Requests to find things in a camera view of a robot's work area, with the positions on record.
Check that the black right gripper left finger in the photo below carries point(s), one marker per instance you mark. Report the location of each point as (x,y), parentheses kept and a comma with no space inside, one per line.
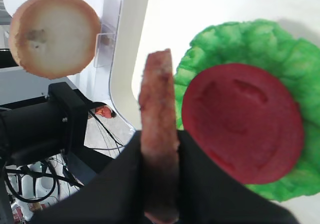
(114,195)

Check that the left long clear acrylic rail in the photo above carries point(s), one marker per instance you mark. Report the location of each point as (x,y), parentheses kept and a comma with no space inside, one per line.
(106,40)

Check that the thin brown meat patty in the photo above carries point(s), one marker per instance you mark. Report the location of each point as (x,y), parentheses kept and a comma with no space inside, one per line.
(159,140)

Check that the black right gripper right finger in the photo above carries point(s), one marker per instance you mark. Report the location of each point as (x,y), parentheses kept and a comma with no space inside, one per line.
(209,195)

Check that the standing bun bottom slice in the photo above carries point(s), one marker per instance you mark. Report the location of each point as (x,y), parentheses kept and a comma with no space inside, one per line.
(54,38)

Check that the white rectangular serving tray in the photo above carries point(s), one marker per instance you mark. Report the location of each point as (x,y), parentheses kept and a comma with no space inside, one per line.
(149,25)

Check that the green lettuce leaf on tray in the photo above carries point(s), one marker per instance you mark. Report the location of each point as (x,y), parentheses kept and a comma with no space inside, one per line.
(264,44)

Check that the red tomato slice on tray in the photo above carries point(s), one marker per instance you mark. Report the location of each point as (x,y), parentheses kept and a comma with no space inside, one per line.
(245,120)

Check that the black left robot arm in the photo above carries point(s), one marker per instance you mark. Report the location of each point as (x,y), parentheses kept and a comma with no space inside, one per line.
(37,131)

